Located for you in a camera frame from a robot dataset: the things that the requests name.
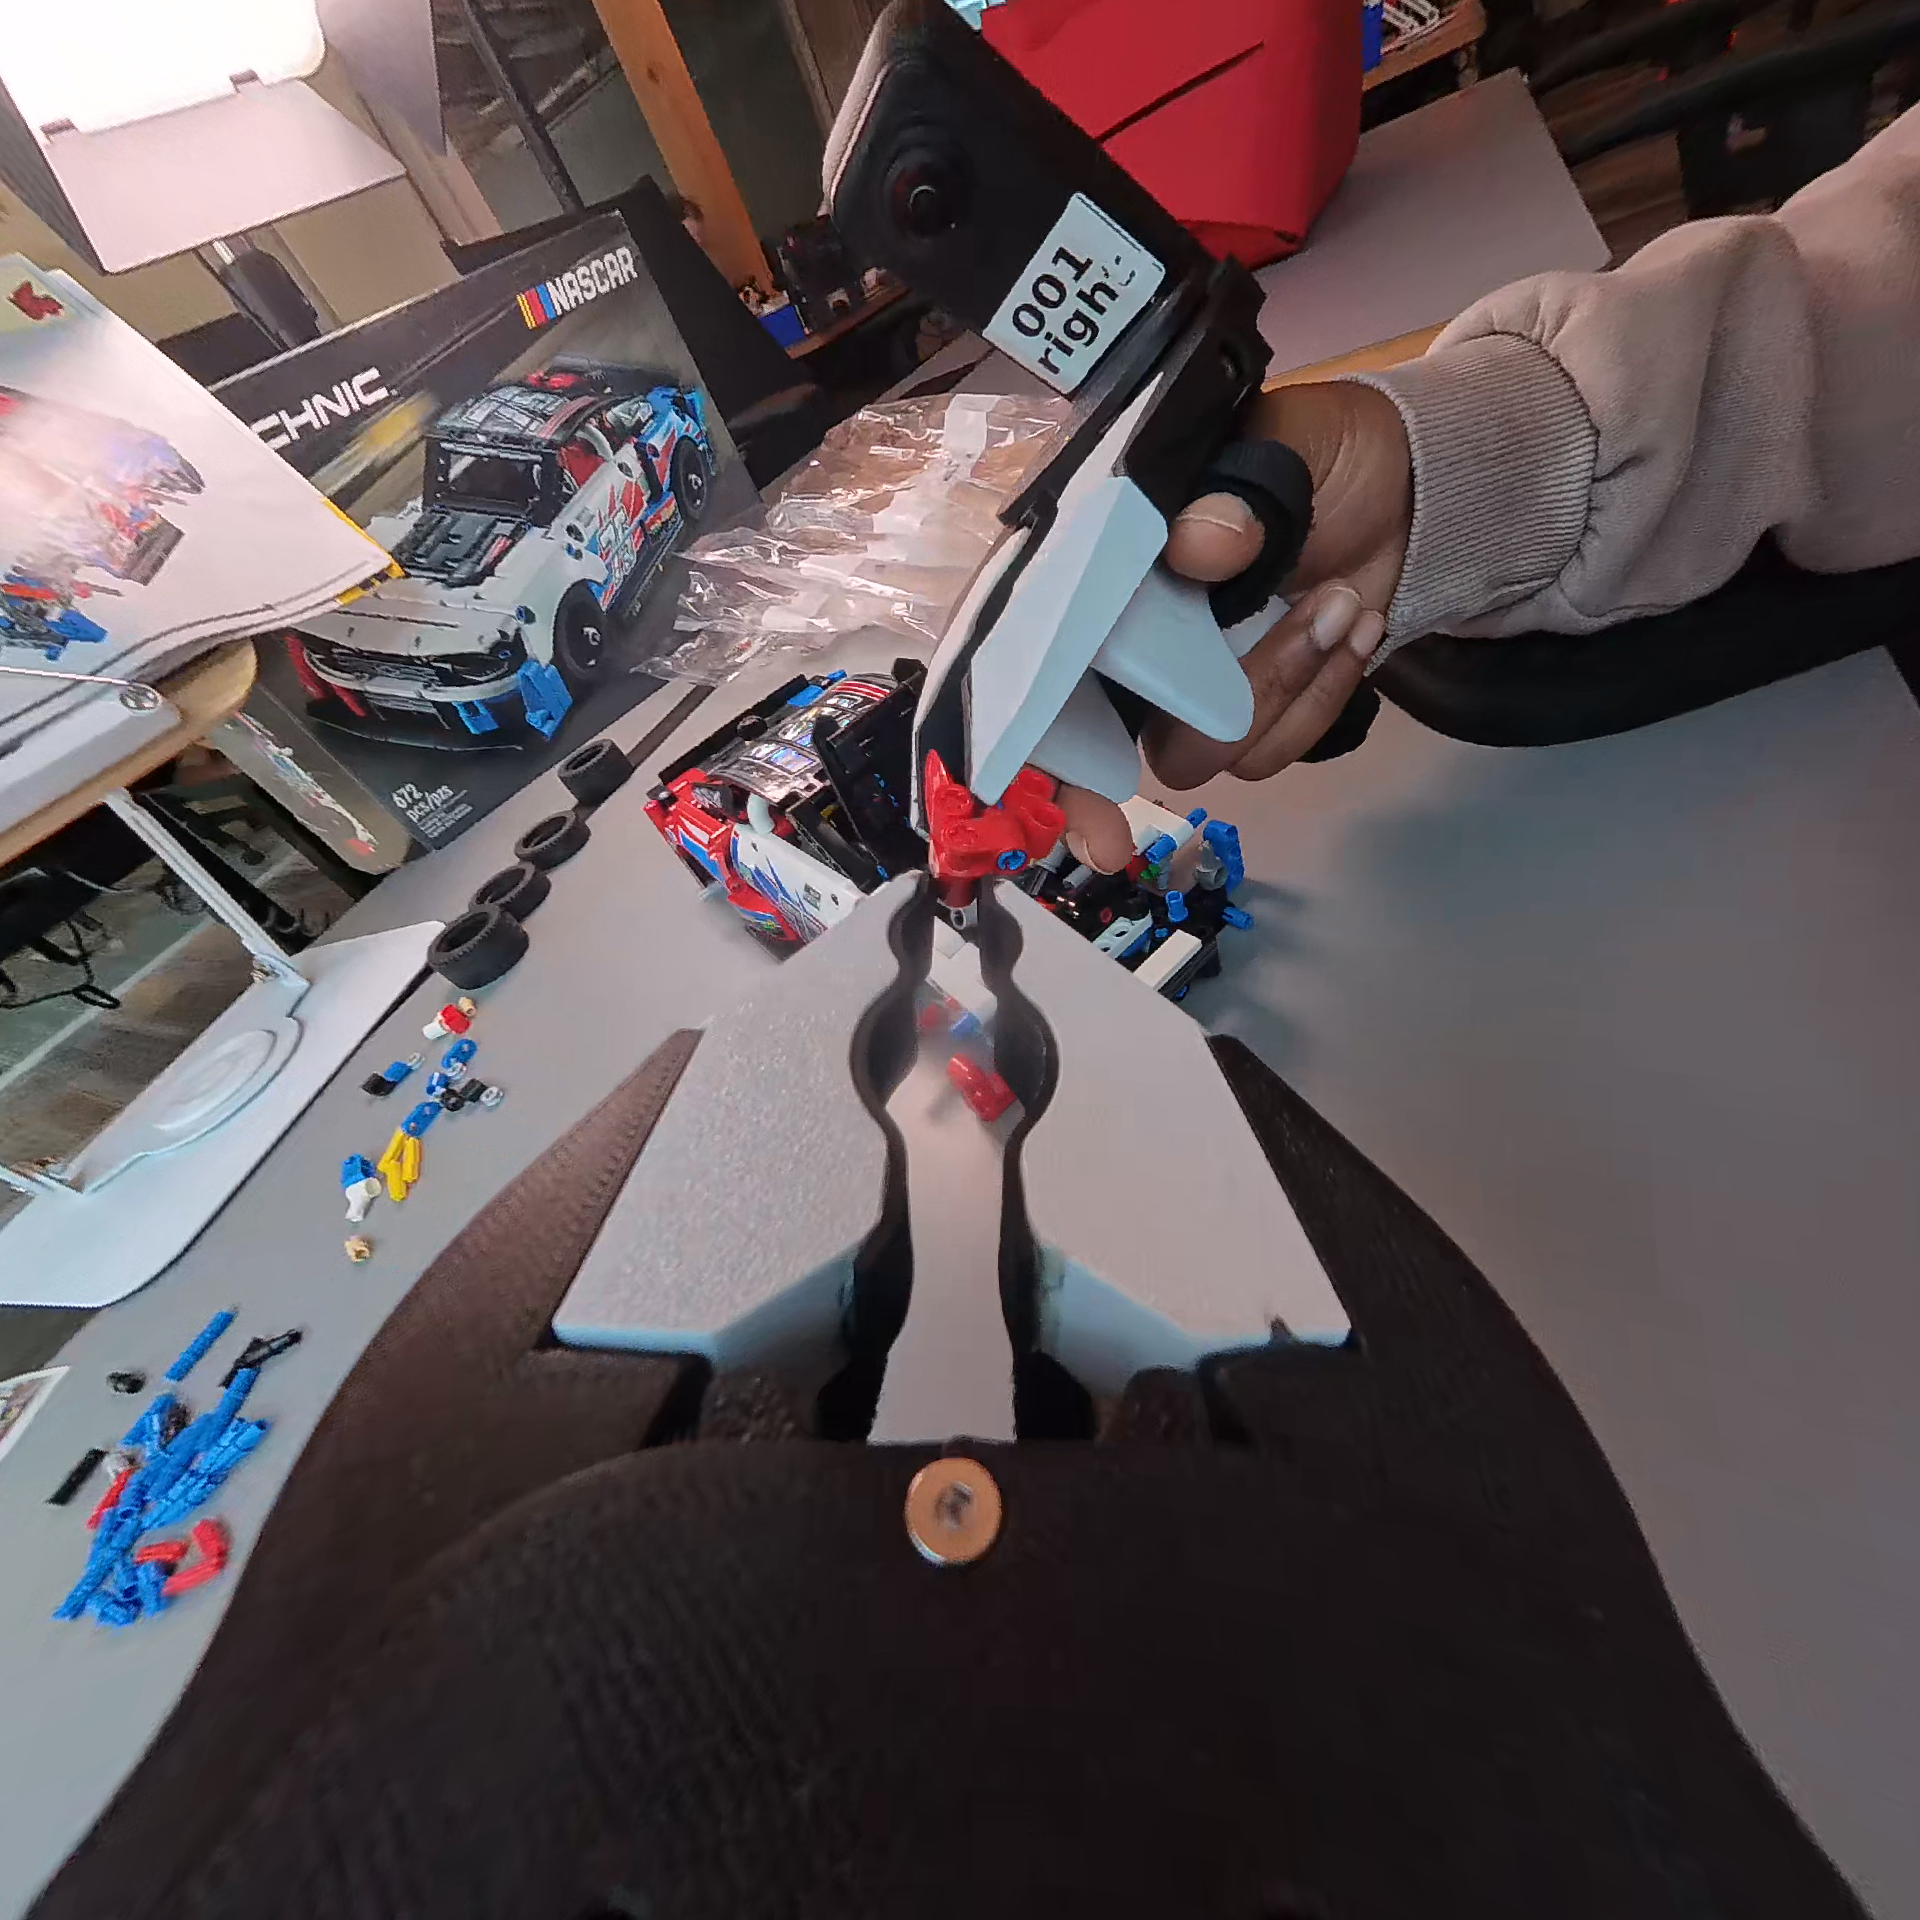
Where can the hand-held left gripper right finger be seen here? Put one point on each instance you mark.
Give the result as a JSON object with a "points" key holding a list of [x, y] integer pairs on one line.
{"points": [[1186, 1185]]}

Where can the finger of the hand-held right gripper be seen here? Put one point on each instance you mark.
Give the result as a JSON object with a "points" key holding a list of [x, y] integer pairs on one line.
{"points": [[1065, 630], [949, 689]]}

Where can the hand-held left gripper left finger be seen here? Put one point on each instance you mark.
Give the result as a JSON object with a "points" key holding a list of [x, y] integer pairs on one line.
{"points": [[718, 1185]]}

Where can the red brick assembly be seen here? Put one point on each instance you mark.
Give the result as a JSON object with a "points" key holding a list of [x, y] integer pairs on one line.
{"points": [[950, 833]]}

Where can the toy brick race car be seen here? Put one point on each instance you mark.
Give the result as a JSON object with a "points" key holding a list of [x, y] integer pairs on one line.
{"points": [[780, 886]]}

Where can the building instruction booklet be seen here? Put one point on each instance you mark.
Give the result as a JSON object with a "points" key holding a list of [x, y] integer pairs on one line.
{"points": [[152, 452]]}

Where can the person's right forearm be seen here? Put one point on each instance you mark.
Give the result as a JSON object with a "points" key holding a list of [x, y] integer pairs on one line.
{"points": [[1649, 376]]}

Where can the person's right hand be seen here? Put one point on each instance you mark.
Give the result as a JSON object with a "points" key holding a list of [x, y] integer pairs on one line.
{"points": [[1350, 481]]}

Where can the red storage bin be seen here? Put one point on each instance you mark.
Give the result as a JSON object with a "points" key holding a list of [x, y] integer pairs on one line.
{"points": [[1198, 105]]}

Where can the pile of clear plastic bags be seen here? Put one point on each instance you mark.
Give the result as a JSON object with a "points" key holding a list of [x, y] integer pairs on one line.
{"points": [[840, 525]]}

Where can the small red brick connector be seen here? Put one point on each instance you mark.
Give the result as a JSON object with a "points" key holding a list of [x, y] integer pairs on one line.
{"points": [[983, 1085]]}

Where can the black flat strip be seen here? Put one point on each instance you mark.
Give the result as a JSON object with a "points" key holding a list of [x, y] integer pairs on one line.
{"points": [[706, 734]]}

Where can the scattered small brick parts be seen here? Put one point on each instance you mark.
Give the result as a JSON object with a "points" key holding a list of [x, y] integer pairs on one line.
{"points": [[397, 1164]]}

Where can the black rubber toy tire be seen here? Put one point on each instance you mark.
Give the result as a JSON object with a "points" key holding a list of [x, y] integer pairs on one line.
{"points": [[597, 768], [552, 838], [477, 946], [510, 889]]}

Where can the race car set box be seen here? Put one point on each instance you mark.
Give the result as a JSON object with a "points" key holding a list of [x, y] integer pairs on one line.
{"points": [[494, 452]]}

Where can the black chair armrest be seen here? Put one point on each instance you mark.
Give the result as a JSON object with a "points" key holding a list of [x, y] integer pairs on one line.
{"points": [[1574, 708]]}

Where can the white book stand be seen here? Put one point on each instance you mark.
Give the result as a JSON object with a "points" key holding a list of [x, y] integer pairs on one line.
{"points": [[194, 1079]]}

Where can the pile of blue brick pins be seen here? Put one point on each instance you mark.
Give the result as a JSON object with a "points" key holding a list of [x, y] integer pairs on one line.
{"points": [[152, 1500]]}

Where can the holographic sticker sheet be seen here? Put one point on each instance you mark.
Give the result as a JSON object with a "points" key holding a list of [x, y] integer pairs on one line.
{"points": [[27, 1411]]}

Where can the white lamp panel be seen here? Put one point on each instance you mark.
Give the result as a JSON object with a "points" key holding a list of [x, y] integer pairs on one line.
{"points": [[225, 163]]}

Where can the wooden post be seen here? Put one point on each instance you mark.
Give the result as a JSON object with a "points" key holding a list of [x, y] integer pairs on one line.
{"points": [[689, 134]]}

